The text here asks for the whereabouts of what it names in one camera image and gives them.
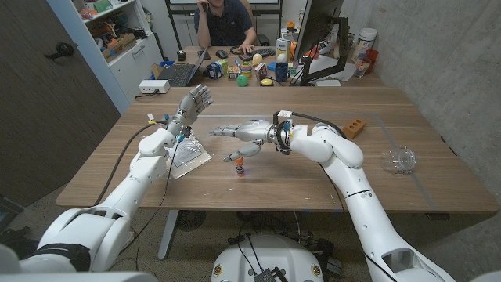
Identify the small brown card box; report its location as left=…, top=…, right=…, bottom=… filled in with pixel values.
left=254, top=62, right=269, bottom=81

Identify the clear plastic bag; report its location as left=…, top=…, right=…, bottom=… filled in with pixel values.
left=166, top=132, right=213, bottom=180

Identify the black round fan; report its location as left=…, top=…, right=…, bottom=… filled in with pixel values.
left=175, top=210, right=207, bottom=232

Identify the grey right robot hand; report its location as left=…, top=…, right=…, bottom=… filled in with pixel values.
left=209, top=119, right=279, bottom=164

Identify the dark open laptop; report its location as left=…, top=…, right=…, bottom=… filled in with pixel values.
left=157, top=45, right=211, bottom=88

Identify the black computer monitor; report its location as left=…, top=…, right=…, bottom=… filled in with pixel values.
left=293, top=0, right=345, bottom=62

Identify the white shelf cabinet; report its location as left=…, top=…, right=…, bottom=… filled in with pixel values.
left=46, top=0, right=164, bottom=114

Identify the dark blue mug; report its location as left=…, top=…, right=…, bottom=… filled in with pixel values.
left=274, top=62, right=290, bottom=83

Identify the clear plastic cup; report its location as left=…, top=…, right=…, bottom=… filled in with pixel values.
left=380, top=146, right=418, bottom=176

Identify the person in dark shirt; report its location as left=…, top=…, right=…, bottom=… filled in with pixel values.
left=193, top=0, right=258, bottom=55

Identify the cardboard box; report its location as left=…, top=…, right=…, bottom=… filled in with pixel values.
left=101, top=33, right=138, bottom=63

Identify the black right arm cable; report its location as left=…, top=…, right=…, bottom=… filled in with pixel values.
left=272, top=110, right=349, bottom=154

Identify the black keyboard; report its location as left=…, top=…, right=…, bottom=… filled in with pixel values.
left=238, top=47, right=277, bottom=62

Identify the white paper sheet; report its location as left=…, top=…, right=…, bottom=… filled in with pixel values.
left=308, top=54, right=358, bottom=83

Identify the white power box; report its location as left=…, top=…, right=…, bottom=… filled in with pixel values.
left=138, top=79, right=171, bottom=95

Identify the black door handle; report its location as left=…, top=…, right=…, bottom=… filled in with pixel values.
left=44, top=42, right=75, bottom=60

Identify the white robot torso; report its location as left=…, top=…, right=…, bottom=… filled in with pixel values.
left=211, top=233, right=325, bottom=282

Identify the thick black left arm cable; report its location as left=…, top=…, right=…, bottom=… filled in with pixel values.
left=92, top=121, right=170, bottom=207

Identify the white wipes canister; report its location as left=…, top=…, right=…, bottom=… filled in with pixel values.
left=353, top=27, right=379, bottom=63

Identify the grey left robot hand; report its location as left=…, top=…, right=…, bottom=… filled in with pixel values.
left=170, top=84, right=214, bottom=133

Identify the red plastic cup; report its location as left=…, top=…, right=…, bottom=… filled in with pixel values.
left=363, top=49, right=380, bottom=74

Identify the brown block with holes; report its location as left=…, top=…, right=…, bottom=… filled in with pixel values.
left=342, top=117, right=368, bottom=139

